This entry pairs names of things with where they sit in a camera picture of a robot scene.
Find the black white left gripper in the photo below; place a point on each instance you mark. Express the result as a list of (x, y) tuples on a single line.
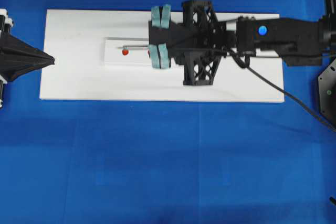
[(12, 45)]

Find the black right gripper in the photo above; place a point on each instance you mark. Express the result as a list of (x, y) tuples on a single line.
[(198, 44)]

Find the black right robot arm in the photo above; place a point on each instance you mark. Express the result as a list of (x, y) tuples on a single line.
[(296, 42)]

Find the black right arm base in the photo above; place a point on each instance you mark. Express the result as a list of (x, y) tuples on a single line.
[(326, 86)]

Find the left red dot mark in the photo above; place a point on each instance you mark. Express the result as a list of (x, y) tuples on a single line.
[(125, 52)]

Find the small white raised plate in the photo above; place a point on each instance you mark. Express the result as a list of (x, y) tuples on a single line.
[(114, 57)]

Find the large white foam board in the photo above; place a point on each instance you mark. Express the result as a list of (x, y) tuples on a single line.
[(76, 39)]

